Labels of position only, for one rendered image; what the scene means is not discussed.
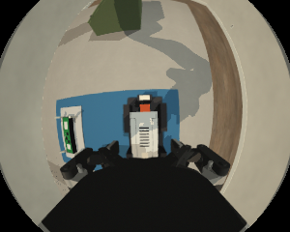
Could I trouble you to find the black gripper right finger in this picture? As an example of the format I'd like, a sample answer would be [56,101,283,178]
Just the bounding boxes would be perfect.
[155,138,230,190]

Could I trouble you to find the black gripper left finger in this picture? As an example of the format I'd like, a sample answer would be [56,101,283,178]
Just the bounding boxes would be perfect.
[60,140,133,190]

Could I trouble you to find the blue flat mat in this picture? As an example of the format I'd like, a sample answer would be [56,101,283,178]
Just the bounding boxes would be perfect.
[54,89,180,162]

